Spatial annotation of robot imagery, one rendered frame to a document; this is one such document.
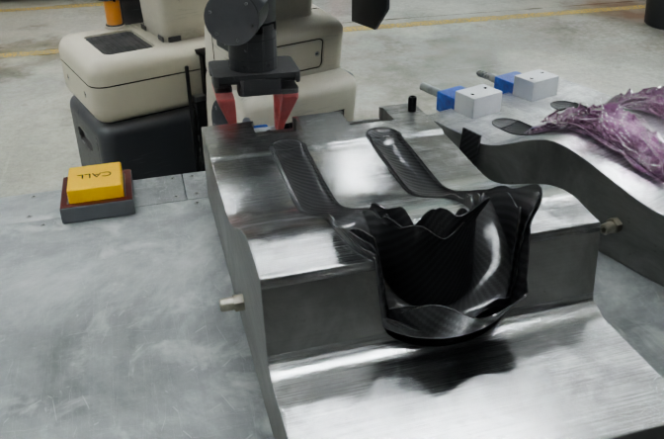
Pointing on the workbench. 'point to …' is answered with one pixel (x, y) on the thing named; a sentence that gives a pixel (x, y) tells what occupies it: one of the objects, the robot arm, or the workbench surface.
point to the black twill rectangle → (469, 143)
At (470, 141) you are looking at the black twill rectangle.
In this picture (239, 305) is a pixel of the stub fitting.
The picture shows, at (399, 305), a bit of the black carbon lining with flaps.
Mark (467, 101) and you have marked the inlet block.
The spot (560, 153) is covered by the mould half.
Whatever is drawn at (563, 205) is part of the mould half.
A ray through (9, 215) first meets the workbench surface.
